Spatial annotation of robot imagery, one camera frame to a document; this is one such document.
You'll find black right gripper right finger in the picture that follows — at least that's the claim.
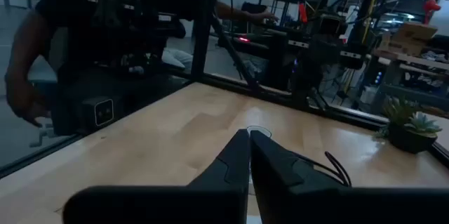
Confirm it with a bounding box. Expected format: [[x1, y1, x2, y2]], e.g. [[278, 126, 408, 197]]
[[250, 130, 449, 224]]

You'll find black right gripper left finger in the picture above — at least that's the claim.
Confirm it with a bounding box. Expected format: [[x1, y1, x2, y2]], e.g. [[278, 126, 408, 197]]
[[62, 128, 251, 224]]

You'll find potted succulent plant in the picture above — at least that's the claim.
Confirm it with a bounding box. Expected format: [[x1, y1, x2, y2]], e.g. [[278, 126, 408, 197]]
[[373, 96, 443, 154]]

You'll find wooden shelf rack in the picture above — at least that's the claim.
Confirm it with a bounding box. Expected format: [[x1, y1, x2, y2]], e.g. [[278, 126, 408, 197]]
[[373, 50, 449, 116]]

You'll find cardboard box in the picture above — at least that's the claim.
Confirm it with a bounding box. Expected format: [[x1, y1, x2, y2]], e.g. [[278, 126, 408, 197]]
[[377, 22, 438, 56]]

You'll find red fire extinguisher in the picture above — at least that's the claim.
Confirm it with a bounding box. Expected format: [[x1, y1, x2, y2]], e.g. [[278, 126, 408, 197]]
[[422, 0, 442, 25]]

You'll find person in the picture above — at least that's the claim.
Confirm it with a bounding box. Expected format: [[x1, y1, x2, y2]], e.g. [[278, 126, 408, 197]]
[[4, 0, 281, 137]]

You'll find small black camera box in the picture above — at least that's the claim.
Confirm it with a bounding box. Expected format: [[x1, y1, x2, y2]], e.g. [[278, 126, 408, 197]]
[[79, 94, 116, 136]]

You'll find black aluminium table frame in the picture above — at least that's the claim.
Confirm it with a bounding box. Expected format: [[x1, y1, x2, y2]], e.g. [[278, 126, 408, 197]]
[[0, 0, 449, 179]]

